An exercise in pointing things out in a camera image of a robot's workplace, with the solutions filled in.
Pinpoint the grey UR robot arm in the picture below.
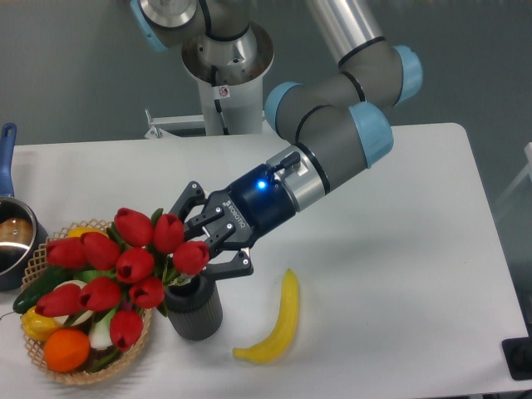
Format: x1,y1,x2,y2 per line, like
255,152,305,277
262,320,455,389
130,1,423,283

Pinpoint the blue saucepan with handle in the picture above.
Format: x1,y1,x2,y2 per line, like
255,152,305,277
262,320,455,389
1,122,47,291

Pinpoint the black device at table edge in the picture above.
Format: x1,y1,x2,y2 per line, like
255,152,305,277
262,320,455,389
501,337,531,381

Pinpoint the orange plastic orange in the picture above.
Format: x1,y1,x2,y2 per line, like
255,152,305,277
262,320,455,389
44,328,91,372

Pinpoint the yellow plastic squash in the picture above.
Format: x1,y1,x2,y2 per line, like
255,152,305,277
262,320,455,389
66,226,107,238

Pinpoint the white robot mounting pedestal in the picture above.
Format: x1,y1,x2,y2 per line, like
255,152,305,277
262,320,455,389
145,77,265,139

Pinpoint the red artificial tulip bouquet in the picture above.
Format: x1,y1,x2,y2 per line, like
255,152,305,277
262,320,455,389
36,208,210,352

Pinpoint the dark grey ribbed vase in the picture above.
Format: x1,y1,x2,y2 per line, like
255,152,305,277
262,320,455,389
165,274,223,341

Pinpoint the green plastic bok choy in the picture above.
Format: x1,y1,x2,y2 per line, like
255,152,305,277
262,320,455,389
76,270,122,350

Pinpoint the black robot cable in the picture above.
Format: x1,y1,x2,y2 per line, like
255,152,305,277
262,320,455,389
209,65,230,136

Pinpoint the yellow plastic bell pepper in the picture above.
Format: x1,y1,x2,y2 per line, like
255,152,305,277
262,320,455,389
21,306,62,342

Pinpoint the green plastic cucumber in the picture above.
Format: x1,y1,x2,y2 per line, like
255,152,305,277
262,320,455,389
12,266,71,314

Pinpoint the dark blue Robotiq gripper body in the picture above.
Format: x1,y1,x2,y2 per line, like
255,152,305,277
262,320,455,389
183,163,296,258

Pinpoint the yellow plastic banana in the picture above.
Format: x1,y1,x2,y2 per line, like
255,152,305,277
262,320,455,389
232,268,300,365

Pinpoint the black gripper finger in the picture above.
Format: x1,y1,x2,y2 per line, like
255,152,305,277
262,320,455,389
169,181,206,221
200,249,254,281

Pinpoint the woven wicker basket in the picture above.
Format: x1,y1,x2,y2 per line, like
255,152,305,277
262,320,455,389
22,219,152,386

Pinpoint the green plastic bean pod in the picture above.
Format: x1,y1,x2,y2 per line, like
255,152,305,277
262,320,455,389
86,347,122,373

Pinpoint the cream round plastic disc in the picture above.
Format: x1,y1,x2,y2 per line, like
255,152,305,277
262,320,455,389
54,279,93,327

